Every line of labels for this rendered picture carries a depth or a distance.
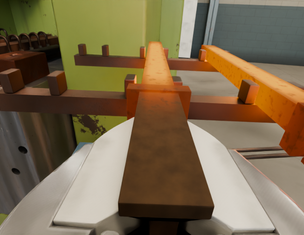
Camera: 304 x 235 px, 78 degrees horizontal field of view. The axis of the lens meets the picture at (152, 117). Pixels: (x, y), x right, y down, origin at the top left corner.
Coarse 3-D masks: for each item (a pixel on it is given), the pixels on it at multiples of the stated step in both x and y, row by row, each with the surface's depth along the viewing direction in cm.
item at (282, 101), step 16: (208, 48) 38; (224, 64) 28; (240, 64) 25; (240, 80) 23; (256, 80) 19; (272, 80) 19; (256, 96) 19; (272, 96) 16; (288, 96) 15; (272, 112) 16; (288, 112) 14; (288, 128) 13; (288, 144) 13
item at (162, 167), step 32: (160, 64) 23; (128, 96) 13; (160, 96) 13; (160, 128) 9; (128, 160) 7; (160, 160) 7; (192, 160) 7; (128, 192) 6; (160, 192) 6; (192, 192) 6; (160, 224) 6
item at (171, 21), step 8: (168, 0) 84; (176, 0) 84; (184, 0) 84; (168, 8) 85; (176, 8) 85; (168, 16) 87; (176, 16) 86; (160, 24) 89; (168, 24) 88; (176, 24) 88; (160, 32) 90; (168, 32) 90; (176, 32) 90; (160, 40) 92; (168, 40) 92; (176, 40) 91; (168, 48) 93; (176, 48) 93; (168, 56) 95; (176, 56) 95; (176, 72) 99
